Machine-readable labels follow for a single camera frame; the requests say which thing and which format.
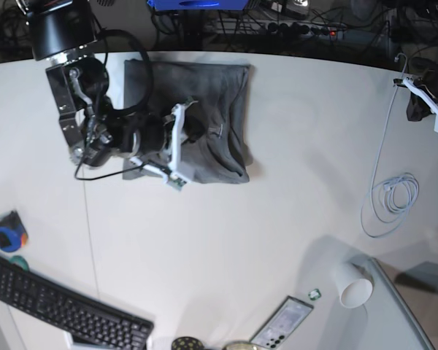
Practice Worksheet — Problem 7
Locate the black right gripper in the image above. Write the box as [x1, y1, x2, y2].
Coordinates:
[145, 114, 206, 153]

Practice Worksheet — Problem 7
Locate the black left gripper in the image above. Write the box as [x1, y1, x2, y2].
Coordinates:
[406, 78, 434, 122]

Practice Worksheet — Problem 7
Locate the grey t-shirt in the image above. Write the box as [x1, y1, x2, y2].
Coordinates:
[131, 62, 250, 184]

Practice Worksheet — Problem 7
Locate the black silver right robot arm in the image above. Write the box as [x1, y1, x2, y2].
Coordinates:
[17, 1, 205, 188]

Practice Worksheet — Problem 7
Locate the black power strip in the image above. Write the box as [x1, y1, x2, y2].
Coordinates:
[266, 22, 347, 40]

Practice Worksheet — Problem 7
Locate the blue black tape measure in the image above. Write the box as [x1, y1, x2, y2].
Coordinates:
[0, 211, 28, 253]

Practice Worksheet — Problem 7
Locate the green tape roll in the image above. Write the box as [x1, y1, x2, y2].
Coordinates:
[9, 255, 29, 271]

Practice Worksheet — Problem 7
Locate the white paper cup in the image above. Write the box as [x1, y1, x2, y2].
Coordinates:
[333, 262, 374, 309]

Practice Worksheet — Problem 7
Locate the black computer keyboard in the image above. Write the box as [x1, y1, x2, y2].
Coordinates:
[0, 256, 154, 349]

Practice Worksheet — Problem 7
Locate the small green white packet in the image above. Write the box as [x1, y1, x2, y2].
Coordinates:
[307, 288, 322, 301]

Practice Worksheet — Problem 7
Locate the black dotted round lid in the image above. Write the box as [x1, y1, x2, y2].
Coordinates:
[171, 336, 205, 350]

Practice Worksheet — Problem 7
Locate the glass side table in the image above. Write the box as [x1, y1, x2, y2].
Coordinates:
[339, 255, 438, 349]

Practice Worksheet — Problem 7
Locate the smartphone with clear case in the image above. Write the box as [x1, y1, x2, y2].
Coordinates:
[250, 296, 313, 349]

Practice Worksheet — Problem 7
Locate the olive round container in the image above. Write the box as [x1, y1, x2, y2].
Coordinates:
[223, 341, 258, 350]

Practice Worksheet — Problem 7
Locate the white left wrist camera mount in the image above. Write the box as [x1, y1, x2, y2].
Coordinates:
[392, 75, 438, 143]

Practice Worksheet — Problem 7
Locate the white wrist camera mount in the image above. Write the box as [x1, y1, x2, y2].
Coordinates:
[128, 96, 198, 191]
[392, 75, 438, 143]

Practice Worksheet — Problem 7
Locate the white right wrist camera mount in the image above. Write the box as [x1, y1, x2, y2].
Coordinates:
[128, 96, 198, 191]

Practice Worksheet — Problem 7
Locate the white coiled charging cable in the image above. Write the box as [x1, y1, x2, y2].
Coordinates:
[360, 52, 420, 239]

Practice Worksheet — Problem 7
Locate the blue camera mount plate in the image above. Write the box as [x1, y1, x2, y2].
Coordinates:
[147, 0, 249, 11]

